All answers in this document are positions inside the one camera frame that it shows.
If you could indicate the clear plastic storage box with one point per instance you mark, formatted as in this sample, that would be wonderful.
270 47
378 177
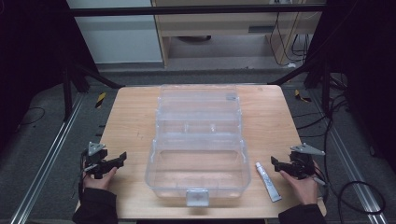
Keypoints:
199 149

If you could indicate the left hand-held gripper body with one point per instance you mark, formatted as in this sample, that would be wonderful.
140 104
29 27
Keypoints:
95 157

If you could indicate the person's right hand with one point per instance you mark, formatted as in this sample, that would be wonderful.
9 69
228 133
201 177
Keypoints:
300 188

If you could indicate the yellow black striped tape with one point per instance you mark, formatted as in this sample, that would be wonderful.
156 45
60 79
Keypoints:
300 96
100 100

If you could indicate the aluminium floor rail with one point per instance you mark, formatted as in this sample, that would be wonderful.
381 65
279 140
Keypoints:
348 155
46 161

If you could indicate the black horizontal frame bar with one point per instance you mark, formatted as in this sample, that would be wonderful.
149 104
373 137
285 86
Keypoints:
186 10

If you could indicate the black metal stand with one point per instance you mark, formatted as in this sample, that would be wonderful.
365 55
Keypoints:
77 81
314 71

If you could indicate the white cabinet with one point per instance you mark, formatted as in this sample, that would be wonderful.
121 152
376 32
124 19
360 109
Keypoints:
118 34

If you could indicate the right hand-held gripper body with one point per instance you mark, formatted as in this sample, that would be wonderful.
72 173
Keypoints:
303 161

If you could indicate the person's left hand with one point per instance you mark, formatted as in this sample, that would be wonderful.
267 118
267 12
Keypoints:
99 181

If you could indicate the white grey tube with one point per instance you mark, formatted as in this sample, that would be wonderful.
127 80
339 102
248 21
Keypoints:
268 183

